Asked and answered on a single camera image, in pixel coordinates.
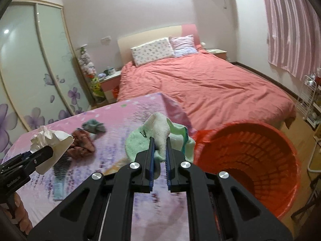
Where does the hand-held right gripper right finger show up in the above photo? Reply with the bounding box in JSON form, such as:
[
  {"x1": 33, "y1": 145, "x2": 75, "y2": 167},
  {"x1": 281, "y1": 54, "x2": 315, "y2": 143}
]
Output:
[{"x1": 166, "y1": 137, "x2": 293, "y2": 241}]

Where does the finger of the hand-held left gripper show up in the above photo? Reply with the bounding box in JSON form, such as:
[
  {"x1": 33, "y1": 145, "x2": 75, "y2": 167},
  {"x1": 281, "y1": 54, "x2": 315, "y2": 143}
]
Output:
[
  {"x1": 24, "y1": 146, "x2": 54, "y2": 172},
  {"x1": 0, "y1": 152, "x2": 34, "y2": 168}
]

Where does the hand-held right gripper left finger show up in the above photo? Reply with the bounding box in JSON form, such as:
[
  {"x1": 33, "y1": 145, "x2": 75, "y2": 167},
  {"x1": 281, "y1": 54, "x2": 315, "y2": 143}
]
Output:
[{"x1": 26, "y1": 136, "x2": 156, "y2": 241}]

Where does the green and white sock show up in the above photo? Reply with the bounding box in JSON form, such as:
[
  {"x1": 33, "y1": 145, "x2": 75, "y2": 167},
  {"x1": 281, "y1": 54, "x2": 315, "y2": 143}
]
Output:
[{"x1": 125, "y1": 123, "x2": 196, "y2": 179}]

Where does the white waffle cloth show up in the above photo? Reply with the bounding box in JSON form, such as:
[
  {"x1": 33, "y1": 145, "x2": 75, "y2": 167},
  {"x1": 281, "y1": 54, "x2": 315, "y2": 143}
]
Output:
[{"x1": 143, "y1": 112, "x2": 173, "y2": 161}]

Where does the brown patterned cloth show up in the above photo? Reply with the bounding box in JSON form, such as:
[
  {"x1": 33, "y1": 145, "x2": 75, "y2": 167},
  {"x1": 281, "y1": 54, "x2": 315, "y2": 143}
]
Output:
[{"x1": 68, "y1": 128, "x2": 96, "y2": 160}]

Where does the orange plastic basket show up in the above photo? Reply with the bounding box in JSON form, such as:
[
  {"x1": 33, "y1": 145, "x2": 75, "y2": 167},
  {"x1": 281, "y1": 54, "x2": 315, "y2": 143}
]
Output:
[{"x1": 193, "y1": 122, "x2": 301, "y2": 219}]

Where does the person's left hand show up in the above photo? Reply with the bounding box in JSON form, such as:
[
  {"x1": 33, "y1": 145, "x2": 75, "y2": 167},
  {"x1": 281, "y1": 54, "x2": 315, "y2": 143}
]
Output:
[{"x1": 5, "y1": 193, "x2": 33, "y2": 234}]

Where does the grey striped sock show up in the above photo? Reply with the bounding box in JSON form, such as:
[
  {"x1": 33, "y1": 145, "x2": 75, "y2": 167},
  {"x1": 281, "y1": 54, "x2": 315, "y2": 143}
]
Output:
[{"x1": 53, "y1": 153, "x2": 72, "y2": 201}]

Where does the pink printed blanket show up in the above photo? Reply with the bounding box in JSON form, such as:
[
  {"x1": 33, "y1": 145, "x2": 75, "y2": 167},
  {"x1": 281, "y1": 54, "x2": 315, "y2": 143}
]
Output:
[{"x1": 0, "y1": 92, "x2": 198, "y2": 241}]

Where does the dark green cloth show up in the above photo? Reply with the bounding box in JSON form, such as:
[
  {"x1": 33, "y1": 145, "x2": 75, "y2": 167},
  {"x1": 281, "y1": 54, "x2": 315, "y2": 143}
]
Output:
[{"x1": 82, "y1": 120, "x2": 106, "y2": 134}]

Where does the bed with salmon cover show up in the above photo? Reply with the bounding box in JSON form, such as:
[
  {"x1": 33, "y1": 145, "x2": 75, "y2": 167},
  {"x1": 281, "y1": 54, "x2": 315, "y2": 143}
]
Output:
[{"x1": 117, "y1": 46, "x2": 297, "y2": 131}]

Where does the wardrobe with flower print doors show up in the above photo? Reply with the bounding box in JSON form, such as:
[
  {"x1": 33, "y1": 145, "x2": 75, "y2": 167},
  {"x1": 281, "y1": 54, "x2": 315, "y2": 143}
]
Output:
[{"x1": 0, "y1": 0, "x2": 89, "y2": 161}]

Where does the yellow green flower bouquet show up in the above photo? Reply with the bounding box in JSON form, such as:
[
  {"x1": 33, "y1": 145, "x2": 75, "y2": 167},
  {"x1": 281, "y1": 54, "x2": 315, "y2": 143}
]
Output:
[{"x1": 90, "y1": 77, "x2": 105, "y2": 99}]

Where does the pink and white nightstand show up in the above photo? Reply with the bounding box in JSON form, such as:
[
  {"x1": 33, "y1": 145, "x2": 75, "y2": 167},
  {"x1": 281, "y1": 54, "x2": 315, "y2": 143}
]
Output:
[
  {"x1": 98, "y1": 70, "x2": 122, "y2": 104},
  {"x1": 206, "y1": 48, "x2": 228, "y2": 61}
]

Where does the plush toy bouquet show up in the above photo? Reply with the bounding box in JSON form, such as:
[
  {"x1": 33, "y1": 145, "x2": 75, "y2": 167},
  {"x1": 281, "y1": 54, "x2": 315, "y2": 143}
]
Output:
[{"x1": 76, "y1": 46, "x2": 97, "y2": 77}]

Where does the white floral pillow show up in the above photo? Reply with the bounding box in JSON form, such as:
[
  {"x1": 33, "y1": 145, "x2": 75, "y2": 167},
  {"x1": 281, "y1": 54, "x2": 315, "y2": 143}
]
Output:
[{"x1": 130, "y1": 37, "x2": 175, "y2": 67}]

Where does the beige and pink headboard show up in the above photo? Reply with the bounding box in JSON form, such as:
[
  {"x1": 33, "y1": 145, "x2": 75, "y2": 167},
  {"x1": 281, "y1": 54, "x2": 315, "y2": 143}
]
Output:
[{"x1": 117, "y1": 24, "x2": 201, "y2": 69}]

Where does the pink striped pillow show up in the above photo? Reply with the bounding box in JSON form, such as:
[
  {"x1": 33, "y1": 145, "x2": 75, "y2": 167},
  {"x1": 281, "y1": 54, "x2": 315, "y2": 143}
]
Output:
[{"x1": 169, "y1": 35, "x2": 199, "y2": 58}]

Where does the white metal stool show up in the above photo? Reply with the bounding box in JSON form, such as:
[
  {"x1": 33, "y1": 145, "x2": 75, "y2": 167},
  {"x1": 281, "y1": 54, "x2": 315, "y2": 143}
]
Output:
[{"x1": 307, "y1": 138, "x2": 321, "y2": 174}]

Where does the pink striped curtain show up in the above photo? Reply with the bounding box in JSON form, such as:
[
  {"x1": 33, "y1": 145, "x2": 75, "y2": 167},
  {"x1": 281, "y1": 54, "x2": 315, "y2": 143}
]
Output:
[{"x1": 258, "y1": 0, "x2": 321, "y2": 81}]

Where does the white wire rack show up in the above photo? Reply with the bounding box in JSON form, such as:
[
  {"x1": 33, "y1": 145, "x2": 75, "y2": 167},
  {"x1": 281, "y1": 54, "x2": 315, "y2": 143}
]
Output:
[{"x1": 297, "y1": 74, "x2": 321, "y2": 131}]

